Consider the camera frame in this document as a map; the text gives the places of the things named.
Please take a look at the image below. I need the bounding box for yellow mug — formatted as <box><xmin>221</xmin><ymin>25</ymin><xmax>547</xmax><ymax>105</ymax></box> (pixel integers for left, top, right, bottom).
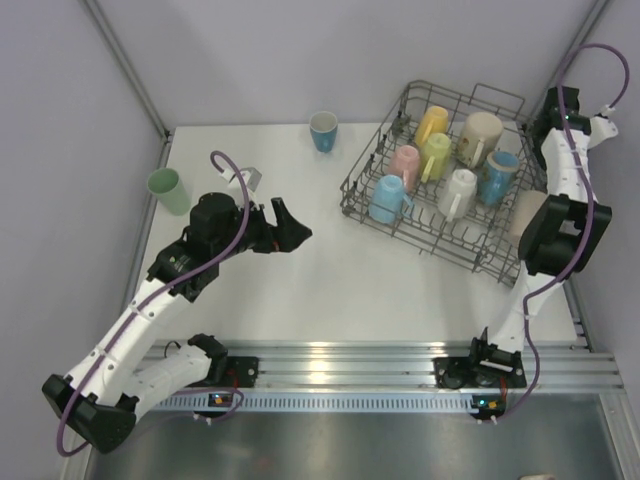
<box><xmin>414</xmin><ymin>105</ymin><xmax>449</xmax><ymax>148</ymax></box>

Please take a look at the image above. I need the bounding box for blue butterfly mug orange inside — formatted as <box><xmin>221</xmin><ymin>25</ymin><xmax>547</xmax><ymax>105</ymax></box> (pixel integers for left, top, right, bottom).
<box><xmin>478</xmin><ymin>151</ymin><xmax>520</xmax><ymax>207</ymax></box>

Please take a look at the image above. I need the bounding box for light blue mug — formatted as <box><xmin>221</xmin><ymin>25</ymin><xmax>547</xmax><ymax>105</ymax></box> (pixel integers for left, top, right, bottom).
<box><xmin>368</xmin><ymin>175</ymin><xmax>414</xmax><ymax>225</ymax></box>

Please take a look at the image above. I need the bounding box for perforated cable tray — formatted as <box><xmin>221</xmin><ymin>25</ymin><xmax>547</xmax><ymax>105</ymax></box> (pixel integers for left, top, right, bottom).
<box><xmin>153</xmin><ymin>391</ymin><xmax>501</xmax><ymax>414</ymax></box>

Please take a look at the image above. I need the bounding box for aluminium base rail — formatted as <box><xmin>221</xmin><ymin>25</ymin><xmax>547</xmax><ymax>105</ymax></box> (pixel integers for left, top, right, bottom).
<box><xmin>223</xmin><ymin>340</ymin><xmax>623</xmax><ymax>393</ymax></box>

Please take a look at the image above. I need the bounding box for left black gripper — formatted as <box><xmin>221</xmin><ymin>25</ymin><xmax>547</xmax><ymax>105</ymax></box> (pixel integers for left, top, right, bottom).
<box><xmin>213</xmin><ymin>197</ymin><xmax>311</xmax><ymax>262</ymax></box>

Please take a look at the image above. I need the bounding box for dark blue mug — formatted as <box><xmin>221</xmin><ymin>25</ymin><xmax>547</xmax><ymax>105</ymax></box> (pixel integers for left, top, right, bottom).
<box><xmin>309</xmin><ymin>111</ymin><xmax>338</xmax><ymax>153</ymax></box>

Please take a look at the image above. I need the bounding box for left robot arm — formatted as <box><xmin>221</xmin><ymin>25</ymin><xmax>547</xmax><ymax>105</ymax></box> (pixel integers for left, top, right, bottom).
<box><xmin>42</xmin><ymin>192</ymin><xmax>312</xmax><ymax>454</ymax></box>

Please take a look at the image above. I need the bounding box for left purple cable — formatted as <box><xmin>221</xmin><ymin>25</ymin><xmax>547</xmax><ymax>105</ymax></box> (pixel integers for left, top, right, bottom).
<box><xmin>54</xmin><ymin>150</ymin><xmax>251</xmax><ymax>459</ymax></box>

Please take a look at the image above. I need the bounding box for floral cream mug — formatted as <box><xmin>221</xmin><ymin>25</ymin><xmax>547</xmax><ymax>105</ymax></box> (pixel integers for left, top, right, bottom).
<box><xmin>454</xmin><ymin>111</ymin><xmax>504</xmax><ymax>169</ymax></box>

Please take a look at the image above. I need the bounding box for green tumbler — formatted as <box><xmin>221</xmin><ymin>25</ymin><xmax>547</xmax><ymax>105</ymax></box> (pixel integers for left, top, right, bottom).
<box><xmin>147</xmin><ymin>168</ymin><xmax>191</xmax><ymax>216</ymax></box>

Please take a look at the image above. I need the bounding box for pink mug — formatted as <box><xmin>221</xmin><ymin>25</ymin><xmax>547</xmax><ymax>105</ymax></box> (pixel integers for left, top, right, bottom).
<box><xmin>387</xmin><ymin>145</ymin><xmax>421</xmax><ymax>193</ymax></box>

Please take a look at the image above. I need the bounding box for pale yellow-green mug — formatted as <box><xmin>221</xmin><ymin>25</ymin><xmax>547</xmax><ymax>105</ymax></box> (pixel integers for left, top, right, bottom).
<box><xmin>420</xmin><ymin>133</ymin><xmax>451</xmax><ymax>183</ymax></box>

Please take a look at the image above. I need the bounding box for white mug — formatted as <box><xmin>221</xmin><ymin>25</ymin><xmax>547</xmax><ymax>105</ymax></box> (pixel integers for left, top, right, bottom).
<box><xmin>437</xmin><ymin>169</ymin><xmax>477</xmax><ymax>222</ymax></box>

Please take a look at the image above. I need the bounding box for beige tumbler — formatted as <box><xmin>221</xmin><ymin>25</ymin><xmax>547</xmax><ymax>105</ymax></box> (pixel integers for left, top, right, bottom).
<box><xmin>508</xmin><ymin>190</ymin><xmax>547</xmax><ymax>247</ymax></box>

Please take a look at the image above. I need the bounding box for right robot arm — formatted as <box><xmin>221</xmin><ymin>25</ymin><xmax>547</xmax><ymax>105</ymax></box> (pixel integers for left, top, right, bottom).
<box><xmin>434</xmin><ymin>86</ymin><xmax>617</xmax><ymax>390</ymax></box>

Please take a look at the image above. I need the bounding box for grey wire dish rack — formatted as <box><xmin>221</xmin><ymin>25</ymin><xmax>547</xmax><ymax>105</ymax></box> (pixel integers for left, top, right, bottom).
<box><xmin>340</xmin><ymin>78</ymin><xmax>597</xmax><ymax>289</ymax></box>

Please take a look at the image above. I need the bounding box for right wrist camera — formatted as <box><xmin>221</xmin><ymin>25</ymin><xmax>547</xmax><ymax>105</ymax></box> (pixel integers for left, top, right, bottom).
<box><xmin>588</xmin><ymin>105</ymin><xmax>619</xmax><ymax>149</ymax></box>

